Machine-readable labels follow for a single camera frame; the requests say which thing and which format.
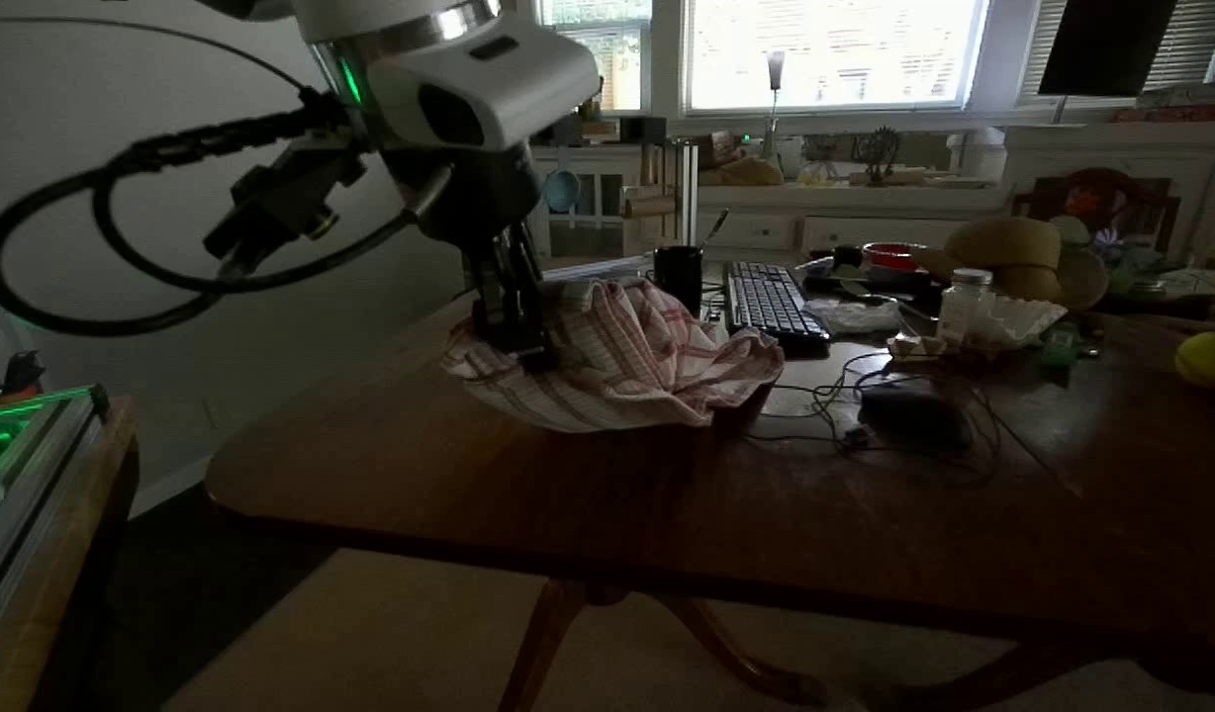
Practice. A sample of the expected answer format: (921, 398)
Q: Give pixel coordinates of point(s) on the green lit control box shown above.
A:
(39, 444)

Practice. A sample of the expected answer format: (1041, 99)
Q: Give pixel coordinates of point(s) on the black computer mouse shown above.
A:
(911, 418)

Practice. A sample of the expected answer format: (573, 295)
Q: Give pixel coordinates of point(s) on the pink striped towel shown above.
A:
(627, 356)

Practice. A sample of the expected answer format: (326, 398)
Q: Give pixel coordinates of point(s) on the white plastic jar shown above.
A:
(962, 300)

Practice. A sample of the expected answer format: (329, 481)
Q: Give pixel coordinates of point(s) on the yellow-green ball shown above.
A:
(1198, 356)

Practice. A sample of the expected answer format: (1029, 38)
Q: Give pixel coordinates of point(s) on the black cup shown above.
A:
(680, 275)

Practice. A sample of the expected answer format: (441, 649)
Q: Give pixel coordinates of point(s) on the wooden chair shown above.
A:
(1107, 200)

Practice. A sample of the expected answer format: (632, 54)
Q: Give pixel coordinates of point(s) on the red bowl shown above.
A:
(894, 256)

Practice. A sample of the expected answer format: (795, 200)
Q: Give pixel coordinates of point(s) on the black keyboard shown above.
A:
(764, 298)

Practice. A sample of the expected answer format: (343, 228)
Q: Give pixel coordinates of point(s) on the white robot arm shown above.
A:
(449, 92)

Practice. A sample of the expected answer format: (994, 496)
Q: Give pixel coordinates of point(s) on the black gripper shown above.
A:
(486, 216)

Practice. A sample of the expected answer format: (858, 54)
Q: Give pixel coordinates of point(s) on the yellow straw hat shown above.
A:
(1029, 260)

